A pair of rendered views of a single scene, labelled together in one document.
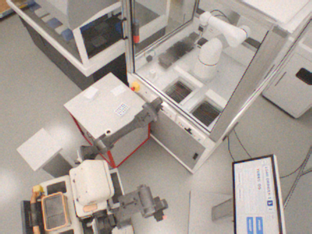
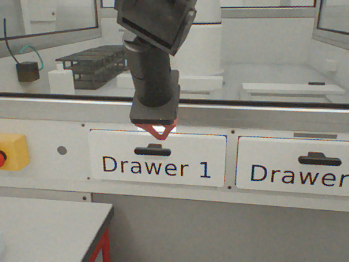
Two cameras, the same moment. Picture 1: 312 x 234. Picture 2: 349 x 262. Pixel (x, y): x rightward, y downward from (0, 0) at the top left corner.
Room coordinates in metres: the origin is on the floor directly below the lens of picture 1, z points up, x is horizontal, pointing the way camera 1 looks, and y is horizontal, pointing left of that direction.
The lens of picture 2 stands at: (0.49, 0.25, 1.17)
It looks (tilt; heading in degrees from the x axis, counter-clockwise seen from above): 20 degrees down; 328
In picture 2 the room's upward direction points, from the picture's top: straight up
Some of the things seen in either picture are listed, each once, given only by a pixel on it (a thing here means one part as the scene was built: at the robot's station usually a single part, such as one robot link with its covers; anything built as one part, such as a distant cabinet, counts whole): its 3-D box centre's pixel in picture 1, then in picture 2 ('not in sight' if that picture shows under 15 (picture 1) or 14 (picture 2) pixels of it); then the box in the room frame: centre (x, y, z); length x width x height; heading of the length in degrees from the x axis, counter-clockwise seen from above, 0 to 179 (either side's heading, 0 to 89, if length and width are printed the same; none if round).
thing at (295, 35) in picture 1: (278, 59); not in sight; (1.09, -0.77, 1.52); 0.87 x 0.01 x 0.86; 141
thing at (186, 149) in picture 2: (162, 107); (156, 157); (1.05, -0.05, 0.87); 0.29 x 0.02 x 0.11; 51
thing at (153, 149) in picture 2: not in sight; (153, 149); (1.03, -0.03, 0.91); 0.07 x 0.04 x 0.01; 51
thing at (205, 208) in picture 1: (227, 208); not in sight; (0.30, -0.70, 0.51); 0.50 x 0.45 x 1.02; 87
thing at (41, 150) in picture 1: (54, 162); not in sight; (0.59, 0.97, 0.38); 0.30 x 0.30 x 0.76; 54
